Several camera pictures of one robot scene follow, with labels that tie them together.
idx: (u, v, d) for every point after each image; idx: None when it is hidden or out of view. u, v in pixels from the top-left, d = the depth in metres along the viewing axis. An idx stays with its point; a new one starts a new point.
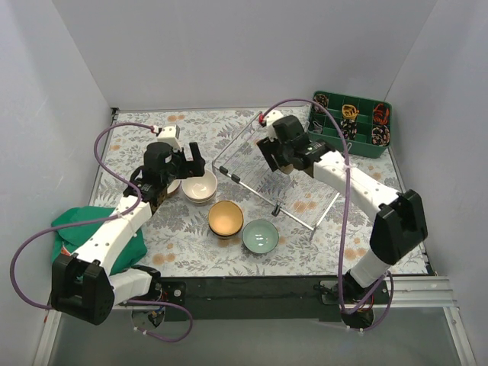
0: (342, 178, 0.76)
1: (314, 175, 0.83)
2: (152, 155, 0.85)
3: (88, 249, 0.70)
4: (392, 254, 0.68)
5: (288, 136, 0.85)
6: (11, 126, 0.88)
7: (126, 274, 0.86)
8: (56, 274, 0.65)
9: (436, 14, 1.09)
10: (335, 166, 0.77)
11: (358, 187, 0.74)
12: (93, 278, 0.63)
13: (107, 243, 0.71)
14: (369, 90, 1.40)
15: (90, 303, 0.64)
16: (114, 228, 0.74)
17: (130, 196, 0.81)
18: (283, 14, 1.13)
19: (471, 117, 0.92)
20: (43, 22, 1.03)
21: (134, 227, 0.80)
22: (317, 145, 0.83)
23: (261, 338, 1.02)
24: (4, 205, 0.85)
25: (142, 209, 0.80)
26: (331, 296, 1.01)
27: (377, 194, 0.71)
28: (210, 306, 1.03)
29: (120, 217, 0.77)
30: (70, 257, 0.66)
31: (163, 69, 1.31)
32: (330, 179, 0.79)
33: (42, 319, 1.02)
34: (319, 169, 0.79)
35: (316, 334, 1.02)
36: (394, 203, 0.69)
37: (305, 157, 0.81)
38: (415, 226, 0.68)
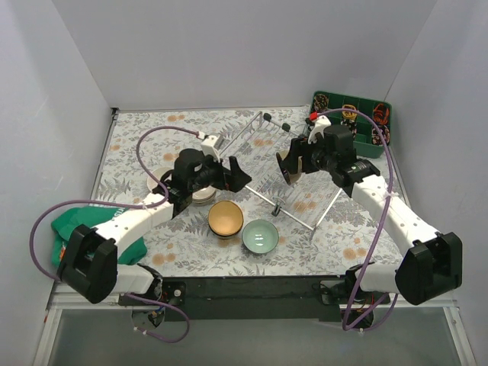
0: (381, 204, 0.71)
1: (352, 196, 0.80)
2: (182, 162, 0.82)
3: (107, 227, 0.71)
4: (418, 296, 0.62)
5: (336, 149, 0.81)
6: (11, 126, 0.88)
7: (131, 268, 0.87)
8: (72, 241, 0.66)
9: (436, 14, 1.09)
10: (376, 190, 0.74)
11: (396, 218, 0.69)
12: (104, 255, 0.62)
13: (126, 227, 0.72)
14: (369, 90, 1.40)
15: (92, 279, 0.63)
16: (136, 216, 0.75)
17: (158, 194, 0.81)
18: (283, 14, 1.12)
19: (471, 117, 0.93)
20: (43, 21, 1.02)
21: (153, 222, 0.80)
22: (362, 165, 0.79)
23: (261, 338, 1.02)
24: (4, 206, 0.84)
25: (166, 208, 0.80)
26: (331, 296, 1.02)
27: (415, 228, 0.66)
28: (210, 306, 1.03)
29: (143, 208, 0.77)
30: (90, 229, 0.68)
31: (163, 69, 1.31)
32: (367, 203, 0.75)
33: (42, 319, 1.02)
34: (360, 191, 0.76)
35: (316, 334, 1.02)
36: (431, 242, 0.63)
37: (347, 175, 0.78)
38: (450, 272, 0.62)
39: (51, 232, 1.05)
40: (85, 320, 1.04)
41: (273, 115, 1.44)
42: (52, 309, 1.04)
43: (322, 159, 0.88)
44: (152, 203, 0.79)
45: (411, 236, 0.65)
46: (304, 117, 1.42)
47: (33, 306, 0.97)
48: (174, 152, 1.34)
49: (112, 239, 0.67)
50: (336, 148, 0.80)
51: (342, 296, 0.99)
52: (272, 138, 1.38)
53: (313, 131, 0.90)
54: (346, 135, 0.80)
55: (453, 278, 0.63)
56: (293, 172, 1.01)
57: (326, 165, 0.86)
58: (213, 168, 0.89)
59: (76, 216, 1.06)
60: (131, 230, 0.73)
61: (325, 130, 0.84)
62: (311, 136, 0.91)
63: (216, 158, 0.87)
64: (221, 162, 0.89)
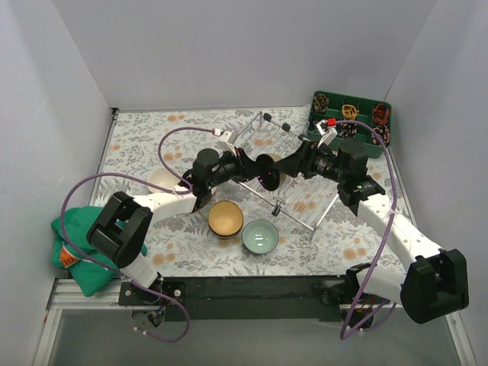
0: (385, 221, 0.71)
1: (357, 213, 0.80)
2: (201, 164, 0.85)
3: (142, 200, 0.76)
4: (423, 314, 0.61)
5: (348, 167, 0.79)
6: (11, 127, 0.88)
7: None
8: (110, 203, 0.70)
9: (436, 14, 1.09)
10: (380, 207, 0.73)
11: (399, 234, 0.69)
12: (142, 217, 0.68)
13: (158, 202, 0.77)
14: (369, 90, 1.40)
15: (126, 239, 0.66)
16: (166, 196, 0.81)
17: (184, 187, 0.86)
18: (283, 14, 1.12)
19: (471, 117, 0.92)
20: (43, 22, 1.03)
21: (177, 209, 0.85)
22: (367, 184, 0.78)
23: (261, 338, 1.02)
24: (5, 205, 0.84)
25: (191, 199, 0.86)
26: (332, 296, 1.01)
27: (418, 244, 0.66)
28: (210, 306, 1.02)
29: (173, 192, 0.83)
30: (130, 196, 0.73)
31: (163, 69, 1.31)
32: (371, 219, 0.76)
33: (42, 319, 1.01)
34: (364, 209, 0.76)
35: (316, 334, 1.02)
36: (434, 258, 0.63)
37: (353, 194, 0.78)
38: (456, 290, 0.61)
39: (51, 232, 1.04)
40: (85, 320, 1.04)
41: (273, 115, 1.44)
42: (52, 309, 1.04)
43: (332, 171, 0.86)
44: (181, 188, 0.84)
45: (414, 252, 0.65)
46: (304, 117, 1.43)
47: (33, 306, 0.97)
48: (174, 151, 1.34)
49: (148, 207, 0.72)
50: (348, 166, 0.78)
51: (342, 296, 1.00)
52: (272, 138, 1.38)
53: (324, 137, 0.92)
54: (362, 155, 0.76)
55: (459, 297, 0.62)
56: (292, 174, 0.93)
57: (335, 177, 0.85)
58: (231, 162, 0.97)
59: (76, 216, 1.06)
60: (161, 207, 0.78)
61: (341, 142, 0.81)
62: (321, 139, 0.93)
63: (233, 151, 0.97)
64: (238, 157, 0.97)
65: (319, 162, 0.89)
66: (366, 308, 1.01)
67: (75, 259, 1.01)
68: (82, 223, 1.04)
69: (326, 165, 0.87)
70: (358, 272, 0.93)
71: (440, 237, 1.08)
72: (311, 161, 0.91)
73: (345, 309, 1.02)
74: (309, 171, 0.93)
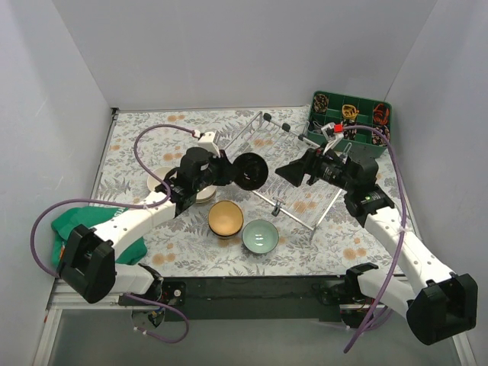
0: (395, 239, 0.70)
1: (364, 226, 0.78)
2: (188, 162, 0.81)
3: (107, 229, 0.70)
4: (429, 335, 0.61)
5: (357, 177, 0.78)
6: (11, 127, 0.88)
7: (131, 268, 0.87)
8: (70, 241, 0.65)
9: (436, 14, 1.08)
10: (389, 223, 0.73)
11: (409, 255, 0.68)
12: (103, 255, 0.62)
13: (124, 229, 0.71)
14: (369, 90, 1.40)
15: (90, 280, 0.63)
16: (136, 216, 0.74)
17: (160, 192, 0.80)
18: (283, 14, 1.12)
19: (471, 117, 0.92)
20: (43, 23, 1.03)
21: (155, 222, 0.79)
22: (377, 196, 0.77)
23: (261, 338, 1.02)
24: (4, 205, 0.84)
25: (168, 208, 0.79)
26: (332, 296, 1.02)
27: (428, 267, 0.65)
28: (210, 306, 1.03)
29: (144, 208, 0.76)
30: (90, 229, 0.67)
31: (162, 69, 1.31)
32: (381, 235, 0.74)
33: (42, 319, 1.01)
34: (373, 223, 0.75)
35: (316, 334, 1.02)
36: (444, 282, 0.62)
37: (361, 205, 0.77)
38: (463, 313, 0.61)
39: (51, 232, 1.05)
40: (85, 320, 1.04)
41: (273, 115, 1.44)
42: (52, 309, 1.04)
43: (339, 178, 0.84)
44: (153, 202, 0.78)
45: (424, 274, 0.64)
46: (304, 117, 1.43)
47: (33, 306, 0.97)
48: (174, 151, 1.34)
49: (110, 242, 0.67)
50: (357, 176, 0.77)
51: (342, 296, 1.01)
52: (272, 138, 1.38)
53: (330, 144, 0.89)
54: (372, 165, 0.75)
55: (467, 320, 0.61)
56: (294, 184, 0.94)
57: (342, 185, 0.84)
58: (215, 163, 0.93)
59: (76, 216, 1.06)
60: (129, 232, 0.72)
61: None
62: (327, 145, 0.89)
63: (216, 152, 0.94)
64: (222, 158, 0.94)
65: (325, 169, 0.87)
66: (366, 308, 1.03)
67: None
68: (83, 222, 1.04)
69: (333, 172, 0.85)
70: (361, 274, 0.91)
71: (440, 238, 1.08)
72: (316, 168, 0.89)
73: (345, 309, 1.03)
74: (315, 176, 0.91)
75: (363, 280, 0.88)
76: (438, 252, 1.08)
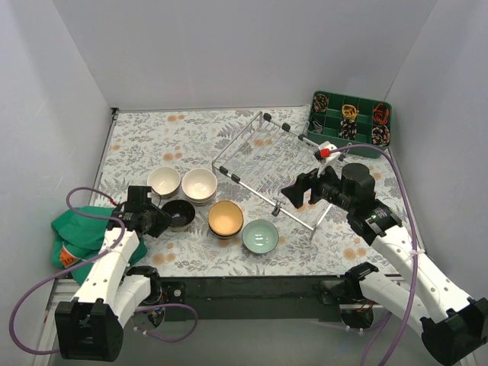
0: (409, 262, 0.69)
1: (370, 245, 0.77)
2: (137, 188, 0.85)
3: (86, 292, 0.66)
4: (447, 359, 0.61)
5: (354, 194, 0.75)
6: (11, 127, 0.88)
7: (125, 287, 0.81)
8: (59, 320, 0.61)
9: (437, 14, 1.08)
10: (400, 246, 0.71)
11: (425, 281, 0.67)
12: (99, 314, 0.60)
13: (105, 280, 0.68)
14: (369, 90, 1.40)
15: (101, 342, 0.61)
16: (109, 264, 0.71)
17: (114, 228, 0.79)
18: (283, 13, 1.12)
19: (471, 116, 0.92)
20: (43, 22, 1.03)
21: (126, 257, 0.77)
22: (381, 212, 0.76)
23: (261, 339, 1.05)
24: (4, 205, 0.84)
25: (130, 238, 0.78)
26: (331, 296, 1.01)
27: (446, 293, 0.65)
28: (210, 305, 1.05)
29: (110, 252, 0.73)
30: (72, 302, 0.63)
31: (162, 69, 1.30)
32: (391, 257, 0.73)
33: (41, 319, 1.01)
34: (382, 245, 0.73)
35: (316, 333, 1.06)
36: (463, 310, 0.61)
37: (367, 224, 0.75)
38: (479, 334, 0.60)
39: (51, 232, 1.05)
40: None
41: (273, 115, 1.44)
42: (52, 309, 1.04)
43: (337, 197, 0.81)
44: (114, 240, 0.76)
45: (444, 305, 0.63)
46: (304, 117, 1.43)
47: (33, 306, 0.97)
48: (174, 151, 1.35)
49: (101, 300, 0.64)
50: (354, 194, 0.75)
51: (341, 296, 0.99)
52: (272, 138, 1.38)
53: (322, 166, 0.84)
54: (370, 180, 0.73)
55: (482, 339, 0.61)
56: (295, 205, 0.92)
57: (341, 203, 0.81)
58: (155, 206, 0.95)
59: (76, 216, 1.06)
60: (111, 282, 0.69)
61: (344, 169, 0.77)
62: (319, 168, 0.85)
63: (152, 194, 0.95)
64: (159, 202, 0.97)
65: (325, 189, 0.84)
66: (366, 308, 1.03)
67: (75, 259, 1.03)
68: (82, 223, 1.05)
69: (330, 191, 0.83)
70: (363, 280, 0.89)
71: (439, 239, 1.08)
72: (313, 187, 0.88)
73: (345, 309, 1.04)
74: (316, 195, 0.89)
75: (364, 285, 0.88)
76: (437, 252, 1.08)
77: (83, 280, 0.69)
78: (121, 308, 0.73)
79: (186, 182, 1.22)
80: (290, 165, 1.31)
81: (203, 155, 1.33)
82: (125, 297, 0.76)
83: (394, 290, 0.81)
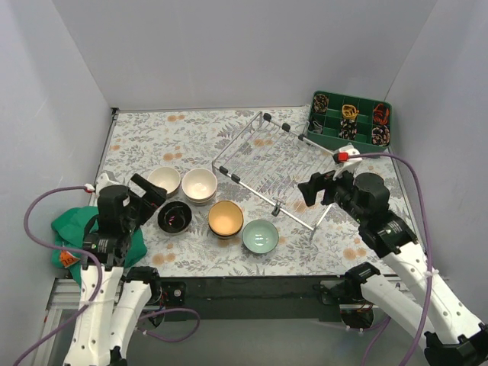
0: (423, 284, 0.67)
1: (381, 258, 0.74)
2: (107, 200, 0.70)
3: (75, 356, 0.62)
4: None
5: (368, 206, 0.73)
6: (11, 126, 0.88)
7: (126, 298, 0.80)
8: None
9: (437, 13, 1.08)
10: (414, 264, 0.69)
11: (438, 304, 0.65)
12: None
13: (93, 341, 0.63)
14: (369, 90, 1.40)
15: None
16: (92, 319, 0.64)
17: (89, 268, 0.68)
18: (283, 12, 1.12)
19: (471, 116, 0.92)
20: (43, 22, 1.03)
21: (112, 296, 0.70)
22: (396, 226, 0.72)
23: (261, 339, 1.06)
24: (4, 205, 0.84)
25: (112, 278, 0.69)
26: (331, 296, 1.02)
27: (459, 319, 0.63)
28: (210, 306, 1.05)
29: (91, 304, 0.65)
30: None
31: (162, 69, 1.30)
32: (402, 274, 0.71)
33: (41, 319, 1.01)
34: (396, 262, 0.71)
35: (319, 334, 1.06)
36: (475, 337, 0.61)
37: (379, 238, 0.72)
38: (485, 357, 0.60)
39: (51, 232, 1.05)
40: None
41: (273, 115, 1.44)
42: (52, 309, 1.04)
43: (350, 203, 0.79)
44: (94, 287, 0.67)
45: (455, 330, 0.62)
46: (304, 117, 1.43)
47: (33, 306, 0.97)
48: (174, 151, 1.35)
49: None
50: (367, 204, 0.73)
51: (341, 296, 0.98)
52: (272, 138, 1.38)
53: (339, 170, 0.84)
54: (384, 192, 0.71)
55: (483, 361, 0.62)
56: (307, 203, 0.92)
57: (351, 210, 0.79)
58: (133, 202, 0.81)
59: (76, 216, 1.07)
60: (101, 338, 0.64)
61: (358, 178, 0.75)
62: (337, 171, 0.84)
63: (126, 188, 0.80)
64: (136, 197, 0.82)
65: (338, 194, 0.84)
66: (366, 308, 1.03)
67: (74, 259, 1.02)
68: (82, 223, 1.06)
69: (343, 196, 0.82)
70: (365, 283, 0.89)
71: (439, 239, 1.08)
72: (328, 188, 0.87)
73: (345, 309, 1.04)
74: (330, 197, 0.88)
75: (365, 291, 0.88)
76: (437, 252, 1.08)
77: (71, 341, 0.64)
78: (123, 329, 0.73)
79: (186, 182, 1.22)
80: (290, 165, 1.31)
81: (203, 155, 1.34)
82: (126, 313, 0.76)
83: (395, 296, 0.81)
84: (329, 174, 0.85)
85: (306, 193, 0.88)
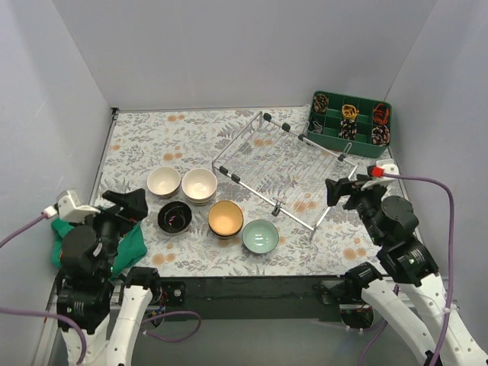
0: (440, 320, 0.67)
1: (397, 283, 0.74)
2: (75, 260, 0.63)
3: None
4: None
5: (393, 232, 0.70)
6: (10, 126, 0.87)
7: (127, 309, 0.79)
8: None
9: (437, 13, 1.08)
10: (434, 299, 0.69)
11: (451, 339, 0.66)
12: None
13: None
14: (369, 90, 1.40)
15: None
16: None
17: (69, 329, 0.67)
18: (283, 12, 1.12)
19: (471, 116, 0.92)
20: (43, 22, 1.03)
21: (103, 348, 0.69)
22: (418, 255, 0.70)
23: (261, 339, 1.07)
24: (4, 206, 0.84)
25: (96, 336, 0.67)
26: (330, 296, 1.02)
27: (469, 355, 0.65)
28: (210, 306, 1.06)
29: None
30: None
31: (162, 69, 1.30)
32: (419, 304, 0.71)
33: (42, 319, 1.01)
34: (415, 293, 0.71)
35: (318, 334, 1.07)
36: None
37: (400, 264, 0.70)
38: None
39: (51, 232, 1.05)
40: None
41: (273, 115, 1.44)
42: (52, 309, 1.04)
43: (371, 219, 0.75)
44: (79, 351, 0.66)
45: None
46: (304, 117, 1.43)
47: (33, 306, 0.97)
48: (174, 151, 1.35)
49: None
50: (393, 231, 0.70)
51: (341, 296, 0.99)
52: (272, 138, 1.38)
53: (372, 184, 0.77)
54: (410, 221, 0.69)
55: None
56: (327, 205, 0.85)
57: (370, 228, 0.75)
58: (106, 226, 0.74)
59: None
60: None
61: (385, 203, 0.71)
62: (366, 183, 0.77)
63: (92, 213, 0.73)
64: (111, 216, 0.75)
65: (361, 205, 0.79)
66: (366, 308, 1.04)
67: None
68: None
69: (365, 210, 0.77)
70: (366, 287, 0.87)
71: (439, 239, 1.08)
72: (351, 195, 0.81)
73: (345, 309, 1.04)
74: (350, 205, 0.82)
75: (365, 295, 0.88)
76: (437, 252, 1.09)
77: None
78: (126, 342, 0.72)
79: (186, 182, 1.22)
80: (290, 165, 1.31)
81: (203, 155, 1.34)
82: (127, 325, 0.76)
83: (399, 309, 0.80)
84: (358, 182, 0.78)
85: (329, 194, 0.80)
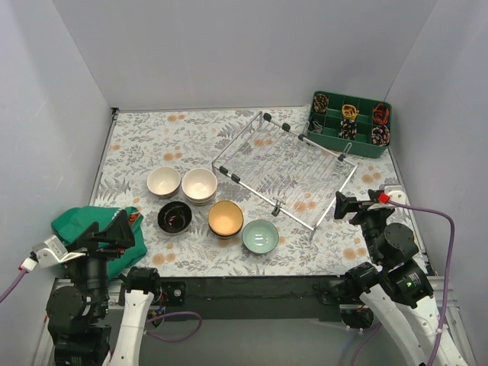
0: (431, 339, 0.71)
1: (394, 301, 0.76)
2: (64, 327, 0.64)
3: None
4: None
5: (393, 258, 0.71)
6: (10, 126, 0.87)
7: (130, 317, 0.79)
8: None
9: (437, 13, 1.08)
10: (427, 319, 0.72)
11: (441, 356, 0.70)
12: None
13: None
14: (369, 90, 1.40)
15: None
16: None
17: None
18: (283, 12, 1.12)
19: (471, 116, 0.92)
20: (43, 22, 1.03)
21: None
22: (416, 280, 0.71)
23: (261, 339, 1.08)
24: (4, 206, 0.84)
25: None
26: (331, 296, 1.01)
27: None
28: (210, 306, 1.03)
29: None
30: None
31: (162, 69, 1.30)
32: (412, 322, 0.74)
33: (41, 317, 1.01)
34: (409, 313, 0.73)
35: (317, 334, 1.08)
36: None
37: (398, 288, 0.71)
38: None
39: (51, 232, 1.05)
40: None
41: (273, 115, 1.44)
42: None
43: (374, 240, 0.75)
44: None
45: None
46: (304, 117, 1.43)
47: (33, 306, 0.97)
48: (174, 151, 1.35)
49: None
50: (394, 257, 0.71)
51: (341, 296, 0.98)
52: (272, 138, 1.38)
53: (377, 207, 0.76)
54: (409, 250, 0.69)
55: None
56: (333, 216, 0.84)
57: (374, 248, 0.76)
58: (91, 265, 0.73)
59: (76, 216, 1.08)
60: None
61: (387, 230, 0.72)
62: (371, 205, 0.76)
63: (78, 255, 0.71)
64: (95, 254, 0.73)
65: (365, 223, 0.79)
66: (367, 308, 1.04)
67: None
68: (82, 223, 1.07)
69: (369, 229, 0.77)
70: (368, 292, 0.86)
71: (439, 239, 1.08)
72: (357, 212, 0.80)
73: (345, 309, 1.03)
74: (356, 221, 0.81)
75: (364, 298, 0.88)
76: (436, 252, 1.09)
77: None
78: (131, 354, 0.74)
79: (186, 182, 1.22)
80: (290, 165, 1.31)
81: (203, 155, 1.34)
82: (131, 333, 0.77)
83: (396, 317, 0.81)
84: (364, 203, 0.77)
85: (338, 207, 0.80)
